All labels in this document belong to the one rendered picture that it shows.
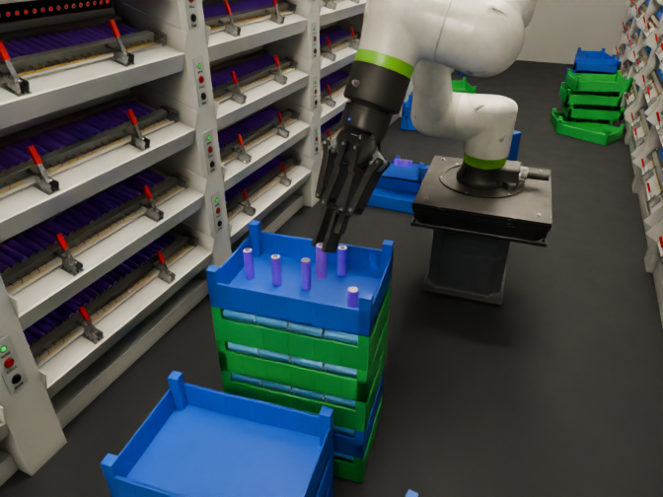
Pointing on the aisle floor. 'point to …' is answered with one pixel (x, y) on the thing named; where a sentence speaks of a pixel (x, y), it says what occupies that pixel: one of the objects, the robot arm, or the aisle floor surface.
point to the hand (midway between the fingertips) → (330, 229)
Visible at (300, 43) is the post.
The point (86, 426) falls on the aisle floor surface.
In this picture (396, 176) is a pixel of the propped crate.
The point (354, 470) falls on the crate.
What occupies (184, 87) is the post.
